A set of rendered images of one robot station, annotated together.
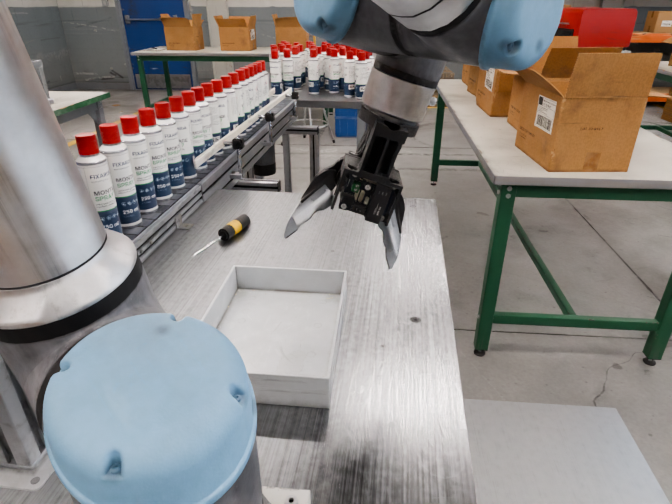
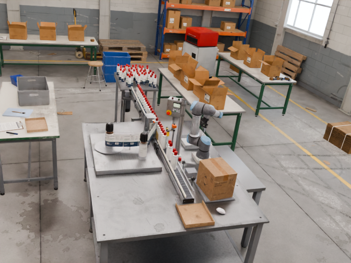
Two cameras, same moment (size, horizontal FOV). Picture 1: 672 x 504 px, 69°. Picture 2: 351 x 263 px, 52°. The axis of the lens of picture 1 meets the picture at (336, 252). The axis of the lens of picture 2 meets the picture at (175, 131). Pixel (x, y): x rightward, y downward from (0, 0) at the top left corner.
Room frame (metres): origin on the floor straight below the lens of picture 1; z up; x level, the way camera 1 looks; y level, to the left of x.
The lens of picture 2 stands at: (-2.76, 2.00, 2.85)
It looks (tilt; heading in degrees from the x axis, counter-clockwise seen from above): 26 degrees down; 333
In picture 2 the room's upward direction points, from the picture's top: 7 degrees clockwise
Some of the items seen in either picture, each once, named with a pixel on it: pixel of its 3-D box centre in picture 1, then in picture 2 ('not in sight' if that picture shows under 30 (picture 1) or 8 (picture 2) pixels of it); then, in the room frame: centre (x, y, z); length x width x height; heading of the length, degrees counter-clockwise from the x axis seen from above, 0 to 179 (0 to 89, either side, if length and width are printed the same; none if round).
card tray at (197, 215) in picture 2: not in sight; (194, 213); (-0.62, 0.63, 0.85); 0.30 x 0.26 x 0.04; 172
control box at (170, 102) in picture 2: not in sight; (175, 107); (0.46, 0.41, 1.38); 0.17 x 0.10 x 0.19; 48
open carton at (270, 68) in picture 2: not in sight; (270, 66); (3.15, -3.01, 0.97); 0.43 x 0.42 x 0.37; 82
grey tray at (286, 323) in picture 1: (274, 325); (189, 141); (0.61, 0.09, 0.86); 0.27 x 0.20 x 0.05; 174
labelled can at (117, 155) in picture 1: (119, 176); not in sight; (0.93, 0.43, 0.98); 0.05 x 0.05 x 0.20
